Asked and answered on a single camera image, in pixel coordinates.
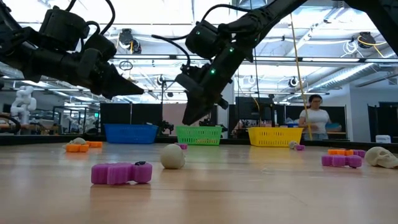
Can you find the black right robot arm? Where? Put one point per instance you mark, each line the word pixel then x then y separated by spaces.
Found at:
pixel 264 15

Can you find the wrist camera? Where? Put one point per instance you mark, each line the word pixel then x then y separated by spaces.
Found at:
pixel 99 45
pixel 192 70

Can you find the blue plastic basket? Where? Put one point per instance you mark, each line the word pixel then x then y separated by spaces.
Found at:
pixel 130 134

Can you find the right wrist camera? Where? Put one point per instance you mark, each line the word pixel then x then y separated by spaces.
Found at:
pixel 192 70

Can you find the small black robot arm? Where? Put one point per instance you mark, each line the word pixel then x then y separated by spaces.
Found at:
pixel 166 127
pixel 207 123

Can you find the pink curtain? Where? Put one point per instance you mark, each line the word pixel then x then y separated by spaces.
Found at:
pixel 172 113

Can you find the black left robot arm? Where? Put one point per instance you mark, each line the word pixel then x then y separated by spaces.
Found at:
pixel 62 28

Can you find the purple plastic skeleton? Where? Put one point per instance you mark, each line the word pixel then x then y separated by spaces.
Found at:
pixel 300 148
pixel 183 146
pixel 359 153

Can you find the green plastic basket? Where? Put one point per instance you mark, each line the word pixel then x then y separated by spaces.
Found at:
pixel 199 136

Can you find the person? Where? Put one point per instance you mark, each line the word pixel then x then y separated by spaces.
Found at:
pixel 318 119

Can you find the purple toy block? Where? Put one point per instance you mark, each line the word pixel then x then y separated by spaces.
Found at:
pixel 121 174
pixel 341 161

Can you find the beige plastic skull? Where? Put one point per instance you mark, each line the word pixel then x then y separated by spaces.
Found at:
pixel 292 145
pixel 172 157
pixel 77 141
pixel 381 157

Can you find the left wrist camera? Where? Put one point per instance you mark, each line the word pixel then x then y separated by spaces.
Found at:
pixel 99 45

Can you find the white plastic container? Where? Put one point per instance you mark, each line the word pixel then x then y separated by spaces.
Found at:
pixel 383 139

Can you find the small round ceiling reel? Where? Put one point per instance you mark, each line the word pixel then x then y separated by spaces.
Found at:
pixel 292 81

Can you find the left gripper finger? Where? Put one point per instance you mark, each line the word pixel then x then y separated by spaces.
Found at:
pixel 109 82
pixel 115 96

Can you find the yellow plastic basket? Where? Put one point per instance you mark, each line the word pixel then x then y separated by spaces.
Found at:
pixel 273 137

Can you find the orange toy block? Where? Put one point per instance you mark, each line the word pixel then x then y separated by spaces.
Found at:
pixel 340 152
pixel 77 148

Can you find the large black screen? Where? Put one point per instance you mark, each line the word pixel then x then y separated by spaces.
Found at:
pixel 248 109

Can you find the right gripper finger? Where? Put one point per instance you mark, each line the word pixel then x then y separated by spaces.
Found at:
pixel 196 107
pixel 207 112

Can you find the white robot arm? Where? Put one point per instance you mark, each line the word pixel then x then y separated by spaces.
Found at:
pixel 23 104

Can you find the purple toy block front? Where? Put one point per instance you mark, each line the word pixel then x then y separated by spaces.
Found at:
pixel 121 174

